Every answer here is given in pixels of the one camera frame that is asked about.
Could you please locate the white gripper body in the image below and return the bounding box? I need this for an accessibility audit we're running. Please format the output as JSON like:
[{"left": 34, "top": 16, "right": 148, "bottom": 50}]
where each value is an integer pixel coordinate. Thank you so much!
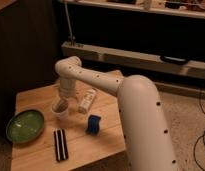
[{"left": 58, "top": 78, "right": 76, "bottom": 98}]

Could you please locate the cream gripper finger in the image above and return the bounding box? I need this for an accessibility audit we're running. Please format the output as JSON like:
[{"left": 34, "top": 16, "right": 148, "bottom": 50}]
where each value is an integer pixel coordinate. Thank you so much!
[{"left": 78, "top": 88, "right": 97, "bottom": 114}]

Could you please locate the translucent ceramic cup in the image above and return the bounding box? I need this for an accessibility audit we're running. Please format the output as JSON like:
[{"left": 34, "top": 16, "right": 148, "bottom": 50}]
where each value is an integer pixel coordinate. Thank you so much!
[{"left": 51, "top": 98, "right": 69, "bottom": 120}]

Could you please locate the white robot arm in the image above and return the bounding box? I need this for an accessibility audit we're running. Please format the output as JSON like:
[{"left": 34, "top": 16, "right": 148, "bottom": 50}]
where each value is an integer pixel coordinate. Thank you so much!
[{"left": 55, "top": 56, "right": 180, "bottom": 171}]

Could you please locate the green ceramic bowl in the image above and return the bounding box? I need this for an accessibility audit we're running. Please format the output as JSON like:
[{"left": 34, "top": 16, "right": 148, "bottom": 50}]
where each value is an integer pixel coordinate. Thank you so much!
[{"left": 6, "top": 109, "right": 45, "bottom": 144}]

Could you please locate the small blue object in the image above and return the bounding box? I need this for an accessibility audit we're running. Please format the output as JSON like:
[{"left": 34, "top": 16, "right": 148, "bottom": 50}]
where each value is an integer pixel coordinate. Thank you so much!
[{"left": 86, "top": 115, "right": 101, "bottom": 135}]

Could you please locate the wooden shelf beam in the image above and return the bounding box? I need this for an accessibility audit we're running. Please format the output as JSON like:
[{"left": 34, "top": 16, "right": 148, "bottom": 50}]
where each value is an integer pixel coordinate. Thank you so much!
[{"left": 61, "top": 42, "right": 205, "bottom": 79}]

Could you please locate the metal stand pole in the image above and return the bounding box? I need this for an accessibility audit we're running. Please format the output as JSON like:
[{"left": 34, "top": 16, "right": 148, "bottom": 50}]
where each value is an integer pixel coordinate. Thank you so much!
[{"left": 64, "top": 0, "right": 76, "bottom": 46}]

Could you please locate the black striped rectangular block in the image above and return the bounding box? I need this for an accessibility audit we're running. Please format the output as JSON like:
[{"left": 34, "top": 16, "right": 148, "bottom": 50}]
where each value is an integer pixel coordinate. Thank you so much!
[{"left": 53, "top": 129, "right": 69, "bottom": 162}]

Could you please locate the upper wooden shelf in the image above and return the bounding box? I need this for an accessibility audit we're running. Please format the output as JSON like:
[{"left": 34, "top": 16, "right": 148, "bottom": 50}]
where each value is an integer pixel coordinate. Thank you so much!
[{"left": 59, "top": 0, "right": 205, "bottom": 19}]

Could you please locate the black handle on beam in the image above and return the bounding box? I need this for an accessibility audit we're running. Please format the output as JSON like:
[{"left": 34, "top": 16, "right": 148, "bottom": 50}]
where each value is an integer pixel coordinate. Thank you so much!
[{"left": 160, "top": 56, "right": 190, "bottom": 65}]

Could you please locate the black floor cable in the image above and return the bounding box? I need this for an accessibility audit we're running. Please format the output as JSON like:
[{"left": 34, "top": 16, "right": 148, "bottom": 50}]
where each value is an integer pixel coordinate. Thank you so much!
[{"left": 192, "top": 83, "right": 205, "bottom": 163}]

